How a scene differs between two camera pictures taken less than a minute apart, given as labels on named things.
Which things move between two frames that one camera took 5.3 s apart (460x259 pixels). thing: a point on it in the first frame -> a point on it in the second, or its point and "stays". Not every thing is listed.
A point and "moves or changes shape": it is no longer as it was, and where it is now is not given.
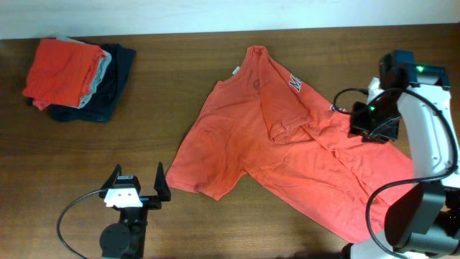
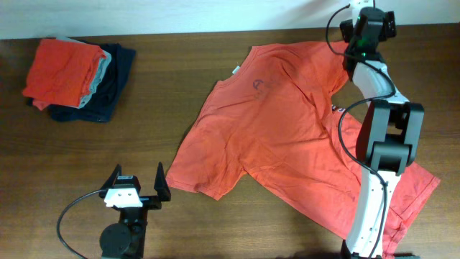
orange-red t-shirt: (269, 122) moves or changes shape
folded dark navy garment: (105, 96) stays
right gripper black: (358, 127) -> (391, 26)
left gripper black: (162, 190) stays
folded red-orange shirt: (62, 73) stays
